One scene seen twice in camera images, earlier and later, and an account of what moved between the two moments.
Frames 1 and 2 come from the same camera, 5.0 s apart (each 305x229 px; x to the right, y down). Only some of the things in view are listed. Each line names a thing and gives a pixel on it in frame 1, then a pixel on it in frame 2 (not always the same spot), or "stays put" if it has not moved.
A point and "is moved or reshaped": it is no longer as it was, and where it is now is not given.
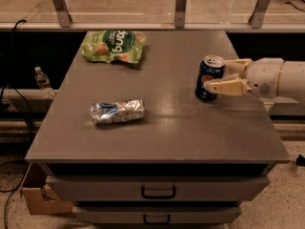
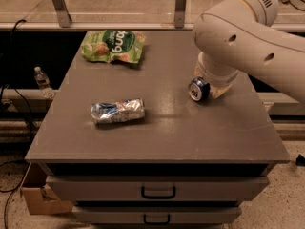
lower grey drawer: [158, 215] stays put
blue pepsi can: [212, 69] is moved or reshaped
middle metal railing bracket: [180, 6] stays put
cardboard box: [39, 197] stays put
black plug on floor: [300, 160] stays put
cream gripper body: [264, 76] -> [223, 79]
